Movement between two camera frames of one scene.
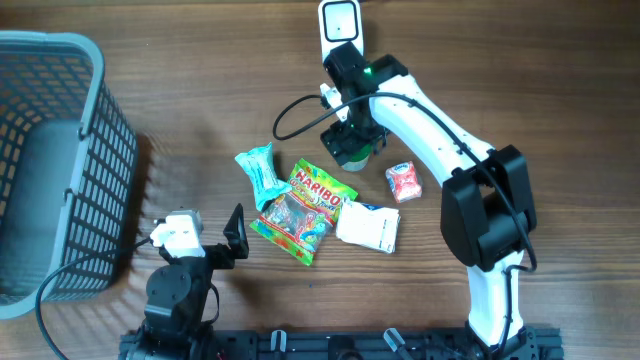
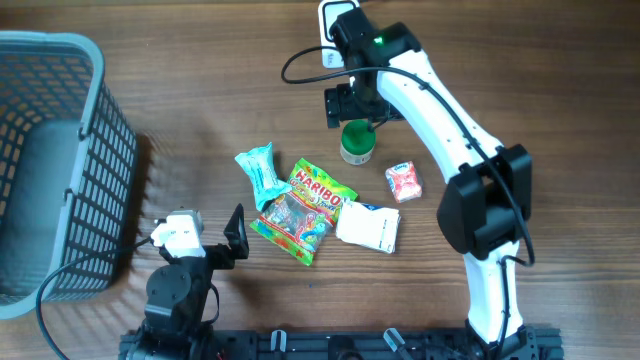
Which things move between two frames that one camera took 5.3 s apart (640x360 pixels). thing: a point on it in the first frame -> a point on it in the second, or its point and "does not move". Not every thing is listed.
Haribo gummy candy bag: (302, 220) does not move
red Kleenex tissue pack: (404, 181) does not move
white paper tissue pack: (372, 226) does not move
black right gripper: (341, 143) -> (338, 105)
